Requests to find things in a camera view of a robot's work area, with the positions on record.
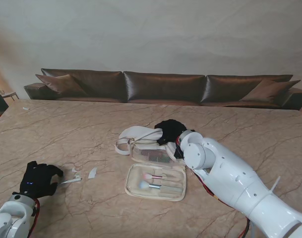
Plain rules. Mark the white zip tie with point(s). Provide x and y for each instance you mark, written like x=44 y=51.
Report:
x=275 y=184

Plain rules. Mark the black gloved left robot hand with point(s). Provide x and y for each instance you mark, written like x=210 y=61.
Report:
x=38 y=181

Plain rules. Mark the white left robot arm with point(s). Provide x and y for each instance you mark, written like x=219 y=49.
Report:
x=9 y=218

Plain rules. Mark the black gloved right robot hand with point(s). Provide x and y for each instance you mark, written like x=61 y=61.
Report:
x=173 y=130

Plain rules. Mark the red lipstick tube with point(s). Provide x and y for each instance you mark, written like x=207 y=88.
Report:
x=157 y=156

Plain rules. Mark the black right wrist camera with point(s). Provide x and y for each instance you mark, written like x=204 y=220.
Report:
x=178 y=152

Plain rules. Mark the brown leather sofa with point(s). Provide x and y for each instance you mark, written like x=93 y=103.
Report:
x=163 y=86

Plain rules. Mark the grey side chair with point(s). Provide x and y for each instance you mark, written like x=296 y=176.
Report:
x=9 y=93

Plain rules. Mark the clear plastic brush sleeve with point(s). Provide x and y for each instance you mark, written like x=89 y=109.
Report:
x=92 y=172

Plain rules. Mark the pink makeup brush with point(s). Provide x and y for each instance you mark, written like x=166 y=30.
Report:
x=148 y=176

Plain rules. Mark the brown sofa pillow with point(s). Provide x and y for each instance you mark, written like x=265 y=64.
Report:
x=268 y=90
x=60 y=84

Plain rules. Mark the cream white cosmetics bag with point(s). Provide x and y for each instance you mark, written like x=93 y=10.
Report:
x=136 y=191

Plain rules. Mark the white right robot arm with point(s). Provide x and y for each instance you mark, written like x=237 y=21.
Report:
x=230 y=178

